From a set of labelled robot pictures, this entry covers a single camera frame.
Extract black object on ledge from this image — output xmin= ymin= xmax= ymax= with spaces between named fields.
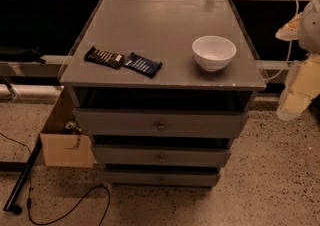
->
xmin=0 ymin=47 xmax=46 ymax=63

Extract metal can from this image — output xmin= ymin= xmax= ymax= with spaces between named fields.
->
xmin=64 ymin=121 xmax=77 ymax=131

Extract grey drawer cabinet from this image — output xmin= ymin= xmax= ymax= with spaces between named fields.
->
xmin=59 ymin=0 xmax=267 ymax=189

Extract grey drawer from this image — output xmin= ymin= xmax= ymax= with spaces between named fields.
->
xmin=106 ymin=170 xmax=220 ymax=187
xmin=73 ymin=108 xmax=248 ymax=139
xmin=92 ymin=144 xmax=231 ymax=168

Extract blue snack bar wrapper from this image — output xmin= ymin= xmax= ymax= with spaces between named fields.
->
xmin=123 ymin=52 xmax=162 ymax=78

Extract black floor cable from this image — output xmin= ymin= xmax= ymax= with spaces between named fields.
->
xmin=0 ymin=131 xmax=112 ymax=226

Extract grey top drawer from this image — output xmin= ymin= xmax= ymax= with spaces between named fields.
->
xmin=73 ymin=108 xmax=248 ymax=139

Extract cardboard box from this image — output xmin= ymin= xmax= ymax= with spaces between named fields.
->
xmin=40 ymin=89 xmax=95 ymax=168

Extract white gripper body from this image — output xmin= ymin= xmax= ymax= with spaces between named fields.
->
xmin=298 ymin=0 xmax=320 ymax=54

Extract white hanging cable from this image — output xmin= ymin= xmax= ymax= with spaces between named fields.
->
xmin=263 ymin=0 xmax=300 ymax=83

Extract white bowl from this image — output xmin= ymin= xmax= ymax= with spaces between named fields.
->
xmin=192 ymin=36 xmax=237 ymax=72

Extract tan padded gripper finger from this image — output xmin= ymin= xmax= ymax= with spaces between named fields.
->
xmin=276 ymin=54 xmax=320 ymax=121
xmin=275 ymin=13 xmax=302 ymax=41

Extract grey bottom drawer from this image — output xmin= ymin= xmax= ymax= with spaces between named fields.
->
xmin=106 ymin=170 xmax=220 ymax=187

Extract black metal floor bar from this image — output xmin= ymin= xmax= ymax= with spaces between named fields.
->
xmin=0 ymin=139 xmax=42 ymax=215

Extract brown snack bar wrapper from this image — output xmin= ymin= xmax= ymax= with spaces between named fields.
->
xmin=84 ymin=46 xmax=124 ymax=69

